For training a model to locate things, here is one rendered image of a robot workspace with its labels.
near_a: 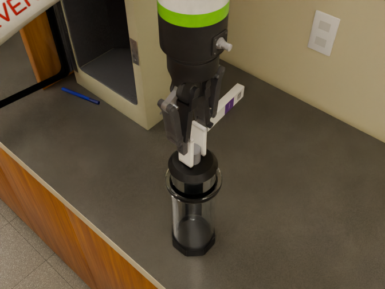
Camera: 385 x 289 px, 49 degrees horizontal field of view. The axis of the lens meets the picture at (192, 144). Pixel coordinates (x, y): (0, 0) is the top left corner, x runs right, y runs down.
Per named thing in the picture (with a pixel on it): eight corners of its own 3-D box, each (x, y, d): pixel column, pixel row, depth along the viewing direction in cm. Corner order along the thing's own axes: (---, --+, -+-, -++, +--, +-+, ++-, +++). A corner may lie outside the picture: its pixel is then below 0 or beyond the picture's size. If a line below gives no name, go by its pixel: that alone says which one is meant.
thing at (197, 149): (190, 145, 83) (190, 122, 78) (227, 170, 79) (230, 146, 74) (158, 173, 78) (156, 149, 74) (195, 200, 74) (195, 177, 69)
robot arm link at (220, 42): (185, -19, 59) (137, 7, 54) (254, 10, 54) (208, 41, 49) (185, 19, 63) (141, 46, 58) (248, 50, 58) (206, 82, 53)
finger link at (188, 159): (194, 139, 69) (191, 141, 69) (193, 166, 74) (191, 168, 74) (180, 130, 71) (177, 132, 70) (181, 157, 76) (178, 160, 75)
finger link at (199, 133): (191, 121, 72) (193, 119, 72) (191, 148, 77) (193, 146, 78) (204, 130, 71) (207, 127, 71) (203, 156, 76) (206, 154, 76)
